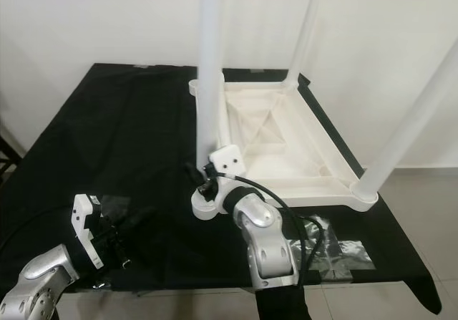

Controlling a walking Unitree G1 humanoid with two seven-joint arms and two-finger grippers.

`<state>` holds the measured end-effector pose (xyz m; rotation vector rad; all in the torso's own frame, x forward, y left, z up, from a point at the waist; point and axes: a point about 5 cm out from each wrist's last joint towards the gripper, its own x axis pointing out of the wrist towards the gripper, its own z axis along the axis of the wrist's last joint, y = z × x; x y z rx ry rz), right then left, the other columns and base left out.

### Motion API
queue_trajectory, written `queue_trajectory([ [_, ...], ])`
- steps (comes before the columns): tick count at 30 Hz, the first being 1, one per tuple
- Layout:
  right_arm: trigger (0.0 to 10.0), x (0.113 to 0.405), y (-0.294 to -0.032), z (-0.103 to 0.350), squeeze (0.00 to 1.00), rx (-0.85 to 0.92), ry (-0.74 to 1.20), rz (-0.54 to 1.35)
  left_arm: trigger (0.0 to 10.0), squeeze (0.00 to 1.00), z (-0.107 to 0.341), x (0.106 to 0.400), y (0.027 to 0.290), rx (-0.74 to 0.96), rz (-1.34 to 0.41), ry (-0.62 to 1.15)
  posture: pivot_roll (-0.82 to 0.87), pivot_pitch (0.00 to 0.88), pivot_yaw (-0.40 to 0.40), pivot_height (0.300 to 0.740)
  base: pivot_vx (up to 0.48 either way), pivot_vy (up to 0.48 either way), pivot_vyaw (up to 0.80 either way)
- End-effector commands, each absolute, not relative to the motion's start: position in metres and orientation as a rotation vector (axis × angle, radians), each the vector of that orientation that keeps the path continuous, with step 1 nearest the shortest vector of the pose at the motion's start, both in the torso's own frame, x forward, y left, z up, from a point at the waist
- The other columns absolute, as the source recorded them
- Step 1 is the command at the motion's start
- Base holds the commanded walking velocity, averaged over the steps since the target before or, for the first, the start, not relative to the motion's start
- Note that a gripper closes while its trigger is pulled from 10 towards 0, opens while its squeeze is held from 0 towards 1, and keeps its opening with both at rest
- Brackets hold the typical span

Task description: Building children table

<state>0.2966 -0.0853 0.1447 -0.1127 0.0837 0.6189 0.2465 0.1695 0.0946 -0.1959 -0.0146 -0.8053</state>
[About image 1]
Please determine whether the white plastic children table top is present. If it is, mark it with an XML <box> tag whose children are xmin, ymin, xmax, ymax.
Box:
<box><xmin>188</xmin><ymin>77</ymin><xmax>379</xmax><ymax>220</ymax></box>

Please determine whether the black tablecloth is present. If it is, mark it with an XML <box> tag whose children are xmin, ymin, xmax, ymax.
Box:
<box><xmin>0</xmin><ymin>62</ymin><xmax>443</xmax><ymax>314</ymax></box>

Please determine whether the black stool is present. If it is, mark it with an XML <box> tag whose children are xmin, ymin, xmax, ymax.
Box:
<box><xmin>0</xmin><ymin>137</ymin><xmax>24</xmax><ymax>174</ymax></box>

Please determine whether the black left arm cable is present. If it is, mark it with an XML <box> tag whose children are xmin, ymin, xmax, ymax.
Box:
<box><xmin>0</xmin><ymin>205</ymin><xmax>76</xmax><ymax>260</ymax></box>

